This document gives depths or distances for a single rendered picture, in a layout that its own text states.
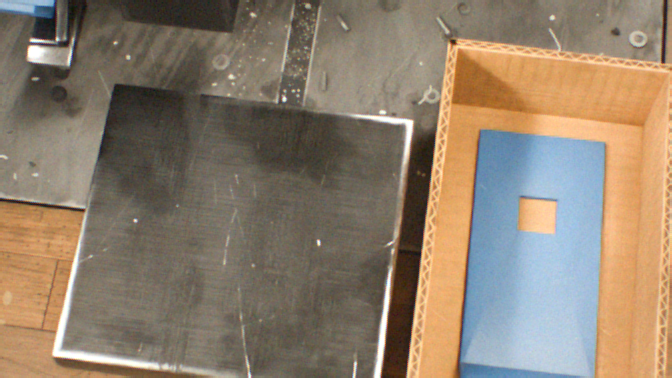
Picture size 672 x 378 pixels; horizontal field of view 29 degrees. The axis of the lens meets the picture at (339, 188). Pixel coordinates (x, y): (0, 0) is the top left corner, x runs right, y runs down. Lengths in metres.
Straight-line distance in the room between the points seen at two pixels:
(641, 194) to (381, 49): 0.17
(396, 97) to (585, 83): 0.11
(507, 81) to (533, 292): 0.11
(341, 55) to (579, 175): 0.15
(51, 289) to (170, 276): 0.07
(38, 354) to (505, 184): 0.27
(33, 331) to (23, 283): 0.03
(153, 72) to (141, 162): 0.07
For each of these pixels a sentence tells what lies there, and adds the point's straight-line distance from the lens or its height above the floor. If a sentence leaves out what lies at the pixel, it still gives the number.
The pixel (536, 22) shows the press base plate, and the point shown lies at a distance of 0.78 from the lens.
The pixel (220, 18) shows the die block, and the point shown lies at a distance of 0.76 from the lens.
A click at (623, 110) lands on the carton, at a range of 0.74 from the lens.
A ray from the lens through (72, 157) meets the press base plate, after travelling 0.75.
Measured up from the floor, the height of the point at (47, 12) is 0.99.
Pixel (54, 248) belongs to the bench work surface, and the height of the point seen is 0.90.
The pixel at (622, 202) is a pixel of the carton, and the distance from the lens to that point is 0.73.
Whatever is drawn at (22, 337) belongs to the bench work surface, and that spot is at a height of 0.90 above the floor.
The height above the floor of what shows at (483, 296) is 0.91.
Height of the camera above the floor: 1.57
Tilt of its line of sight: 67 degrees down
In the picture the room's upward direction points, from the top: 1 degrees counter-clockwise
